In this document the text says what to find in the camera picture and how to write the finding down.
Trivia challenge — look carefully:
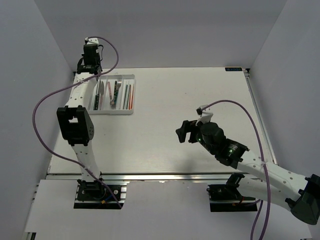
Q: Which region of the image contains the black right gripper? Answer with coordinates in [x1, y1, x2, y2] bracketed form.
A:
[175, 117, 216, 156]

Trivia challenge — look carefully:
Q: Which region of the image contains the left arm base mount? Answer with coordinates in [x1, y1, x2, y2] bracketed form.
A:
[73, 179, 124, 210]

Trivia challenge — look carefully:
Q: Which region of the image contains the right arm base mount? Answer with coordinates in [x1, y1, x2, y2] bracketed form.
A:
[206, 173, 258, 213]

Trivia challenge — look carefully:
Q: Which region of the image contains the orange chopstick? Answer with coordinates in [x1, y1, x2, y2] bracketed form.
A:
[130, 84, 135, 110]

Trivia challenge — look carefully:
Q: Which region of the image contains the dark handled knife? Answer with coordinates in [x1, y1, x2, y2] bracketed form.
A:
[96, 79, 101, 99]

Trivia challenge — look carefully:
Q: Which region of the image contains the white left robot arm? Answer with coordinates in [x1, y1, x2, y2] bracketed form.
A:
[56, 38, 102, 184]

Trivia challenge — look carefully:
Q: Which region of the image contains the white divided utensil tray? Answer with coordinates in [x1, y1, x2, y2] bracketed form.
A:
[87, 74, 136, 115]

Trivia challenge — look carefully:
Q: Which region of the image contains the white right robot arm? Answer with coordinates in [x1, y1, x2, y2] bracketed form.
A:
[175, 120, 320, 225]

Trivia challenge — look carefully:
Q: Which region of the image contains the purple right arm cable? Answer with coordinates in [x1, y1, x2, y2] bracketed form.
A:
[202, 99, 271, 240]

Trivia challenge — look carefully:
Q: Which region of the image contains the grey handled fork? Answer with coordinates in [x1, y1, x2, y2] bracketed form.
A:
[111, 81, 119, 110]

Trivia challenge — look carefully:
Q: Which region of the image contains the green handled fork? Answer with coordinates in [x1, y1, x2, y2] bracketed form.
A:
[112, 78, 122, 109]

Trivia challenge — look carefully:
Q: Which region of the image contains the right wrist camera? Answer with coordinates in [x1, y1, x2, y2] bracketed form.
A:
[196, 105, 213, 126]

